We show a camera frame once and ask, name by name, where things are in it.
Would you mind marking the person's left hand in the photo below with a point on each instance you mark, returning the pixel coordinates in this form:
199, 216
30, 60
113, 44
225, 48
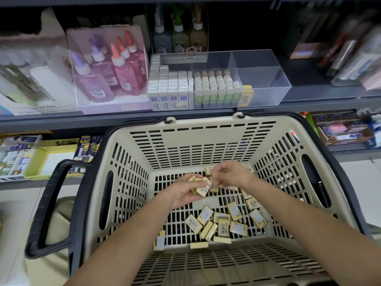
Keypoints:
178, 192

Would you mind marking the person's right hand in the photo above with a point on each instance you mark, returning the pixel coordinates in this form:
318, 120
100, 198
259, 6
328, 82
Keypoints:
233, 174

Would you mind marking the pile of erasers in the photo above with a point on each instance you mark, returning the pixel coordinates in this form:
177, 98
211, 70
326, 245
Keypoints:
223, 226

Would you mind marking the beige shopping basket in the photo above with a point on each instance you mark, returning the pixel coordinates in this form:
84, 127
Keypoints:
196, 125

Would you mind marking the row of white green erasers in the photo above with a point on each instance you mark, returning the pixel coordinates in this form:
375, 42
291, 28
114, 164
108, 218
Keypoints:
217, 92

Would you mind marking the grey store shelves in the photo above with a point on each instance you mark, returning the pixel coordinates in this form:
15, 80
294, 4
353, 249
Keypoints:
119, 119

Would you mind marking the rows of white erasers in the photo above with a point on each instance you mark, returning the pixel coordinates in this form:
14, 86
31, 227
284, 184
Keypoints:
169, 92

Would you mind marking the person's right forearm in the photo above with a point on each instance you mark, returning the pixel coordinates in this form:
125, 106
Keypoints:
321, 232

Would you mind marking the person's left forearm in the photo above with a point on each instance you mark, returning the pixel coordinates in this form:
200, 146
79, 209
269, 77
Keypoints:
122, 250

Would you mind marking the pink glue display box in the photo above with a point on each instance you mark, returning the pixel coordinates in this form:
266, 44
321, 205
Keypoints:
113, 107

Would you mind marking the yellow empty display box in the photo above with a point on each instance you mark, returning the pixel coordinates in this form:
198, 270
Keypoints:
53, 159

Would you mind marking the white glue display box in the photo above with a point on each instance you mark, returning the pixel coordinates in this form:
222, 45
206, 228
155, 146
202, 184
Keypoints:
53, 86

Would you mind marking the white eraser display box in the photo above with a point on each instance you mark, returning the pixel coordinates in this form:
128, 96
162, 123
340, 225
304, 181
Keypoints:
18, 156

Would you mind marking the dark blue yellow packets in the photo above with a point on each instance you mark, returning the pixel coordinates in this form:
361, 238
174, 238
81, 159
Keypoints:
86, 150

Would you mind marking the clear plastic divider tray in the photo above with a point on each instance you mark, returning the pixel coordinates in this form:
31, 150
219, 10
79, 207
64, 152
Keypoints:
268, 77

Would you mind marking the pink glue bottle orange cap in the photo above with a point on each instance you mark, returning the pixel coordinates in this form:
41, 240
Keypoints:
126, 77
137, 63
140, 51

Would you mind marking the pink glue bottle purple cap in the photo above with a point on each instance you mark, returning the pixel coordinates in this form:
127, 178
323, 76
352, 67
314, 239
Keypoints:
92, 83
106, 67

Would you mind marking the translucent glue bottle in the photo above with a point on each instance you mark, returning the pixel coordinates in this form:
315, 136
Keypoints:
180, 40
162, 41
199, 38

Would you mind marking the row of clear glue bottles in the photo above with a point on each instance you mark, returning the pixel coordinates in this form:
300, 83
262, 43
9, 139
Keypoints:
24, 83

